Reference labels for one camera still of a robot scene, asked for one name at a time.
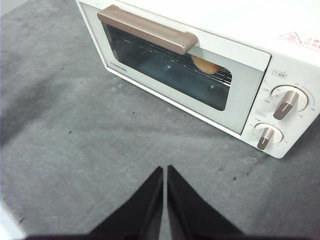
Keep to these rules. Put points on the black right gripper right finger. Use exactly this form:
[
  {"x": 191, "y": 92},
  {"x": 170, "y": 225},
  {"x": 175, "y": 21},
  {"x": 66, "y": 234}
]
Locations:
[{"x": 190, "y": 215}]

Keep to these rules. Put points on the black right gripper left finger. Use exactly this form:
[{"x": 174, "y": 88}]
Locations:
[{"x": 140, "y": 215}]

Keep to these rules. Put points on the white glass oven door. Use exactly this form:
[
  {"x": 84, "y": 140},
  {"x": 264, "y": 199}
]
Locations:
[{"x": 240, "y": 100}]

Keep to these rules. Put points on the golden brown bread loaf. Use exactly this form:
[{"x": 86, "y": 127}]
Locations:
[{"x": 206, "y": 66}]

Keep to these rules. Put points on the white Toshiba toaster oven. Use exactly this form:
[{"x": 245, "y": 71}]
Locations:
[{"x": 250, "y": 25}]

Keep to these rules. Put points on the small beige oven knob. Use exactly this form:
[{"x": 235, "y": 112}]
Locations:
[{"x": 267, "y": 137}]

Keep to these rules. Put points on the large beige oven knob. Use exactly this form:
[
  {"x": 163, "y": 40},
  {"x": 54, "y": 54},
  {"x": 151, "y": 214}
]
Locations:
[{"x": 287, "y": 103}]

